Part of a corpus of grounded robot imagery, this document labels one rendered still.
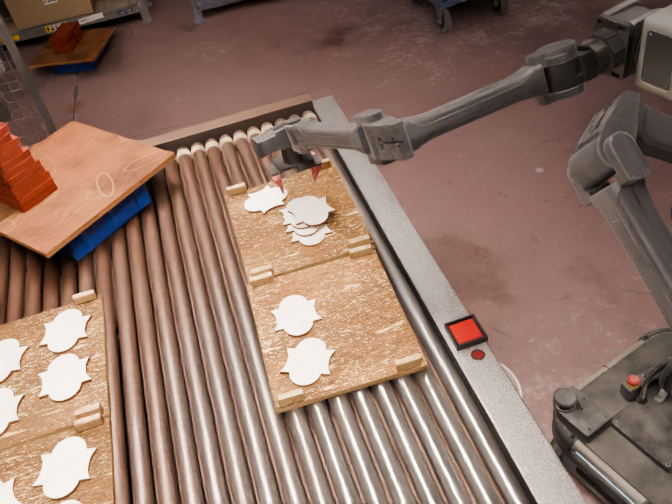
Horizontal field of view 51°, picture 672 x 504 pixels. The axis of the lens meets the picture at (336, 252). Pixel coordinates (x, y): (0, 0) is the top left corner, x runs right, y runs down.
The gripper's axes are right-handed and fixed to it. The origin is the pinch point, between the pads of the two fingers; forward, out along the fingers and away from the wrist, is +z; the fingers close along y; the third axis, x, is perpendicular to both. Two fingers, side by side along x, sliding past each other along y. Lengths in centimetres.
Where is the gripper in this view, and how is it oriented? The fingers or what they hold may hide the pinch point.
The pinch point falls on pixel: (298, 184)
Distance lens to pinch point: 197.9
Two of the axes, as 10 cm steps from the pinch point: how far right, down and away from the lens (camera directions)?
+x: -3.9, -6.0, 7.0
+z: 1.2, 7.2, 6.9
